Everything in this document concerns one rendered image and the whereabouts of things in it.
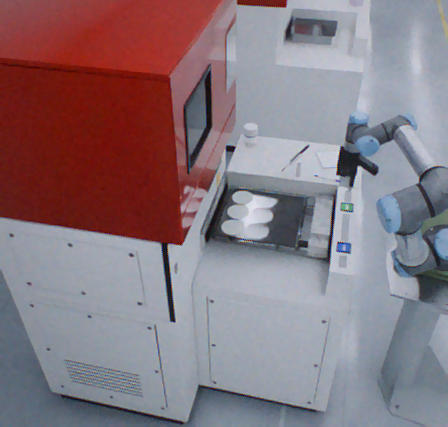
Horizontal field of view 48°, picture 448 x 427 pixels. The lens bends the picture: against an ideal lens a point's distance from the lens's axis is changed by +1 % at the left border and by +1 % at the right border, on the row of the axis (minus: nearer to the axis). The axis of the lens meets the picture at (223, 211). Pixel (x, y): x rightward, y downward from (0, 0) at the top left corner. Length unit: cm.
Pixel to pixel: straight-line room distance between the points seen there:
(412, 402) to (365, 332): 45
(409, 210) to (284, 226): 74
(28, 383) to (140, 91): 196
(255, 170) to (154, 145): 107
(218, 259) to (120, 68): 107
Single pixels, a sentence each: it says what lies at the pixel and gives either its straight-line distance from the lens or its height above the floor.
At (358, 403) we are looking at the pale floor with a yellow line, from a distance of 279.
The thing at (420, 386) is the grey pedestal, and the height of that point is 1.
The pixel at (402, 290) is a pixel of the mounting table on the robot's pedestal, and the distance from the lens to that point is 217.
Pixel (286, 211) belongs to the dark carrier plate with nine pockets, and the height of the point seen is 90.
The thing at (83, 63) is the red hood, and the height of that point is 182.
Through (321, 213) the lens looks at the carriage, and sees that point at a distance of 234.
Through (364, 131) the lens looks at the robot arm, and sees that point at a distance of 195.
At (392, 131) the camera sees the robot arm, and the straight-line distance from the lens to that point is 194.
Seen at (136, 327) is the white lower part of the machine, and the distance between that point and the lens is 207.
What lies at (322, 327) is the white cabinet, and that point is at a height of 70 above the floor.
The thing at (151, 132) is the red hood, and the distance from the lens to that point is 142.
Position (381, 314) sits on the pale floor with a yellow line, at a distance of 316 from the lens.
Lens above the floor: 236
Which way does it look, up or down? 40 degrees down
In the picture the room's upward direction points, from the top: 1 degrees counter-clockwise
